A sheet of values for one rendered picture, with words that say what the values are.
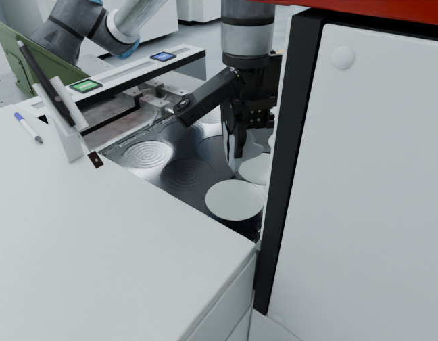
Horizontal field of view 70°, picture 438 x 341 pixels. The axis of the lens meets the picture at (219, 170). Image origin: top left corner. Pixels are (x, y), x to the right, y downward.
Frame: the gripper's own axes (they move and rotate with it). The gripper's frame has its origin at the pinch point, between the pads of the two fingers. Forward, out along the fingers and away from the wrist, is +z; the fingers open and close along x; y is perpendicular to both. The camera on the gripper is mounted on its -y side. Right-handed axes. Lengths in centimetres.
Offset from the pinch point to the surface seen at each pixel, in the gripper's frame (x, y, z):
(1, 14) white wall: 408, -140, 29
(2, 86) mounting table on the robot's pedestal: 79, -58, 7
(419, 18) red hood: -29.2, 0.8, -29.3
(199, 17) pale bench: 459, 108, 53
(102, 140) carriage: 22.7, -23.3, 3.1
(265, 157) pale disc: 2.8, 8.5, 1.7
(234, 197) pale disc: -6.0, -1.3, 2.3
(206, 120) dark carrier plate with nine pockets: 21.0, 1.1, 1.0
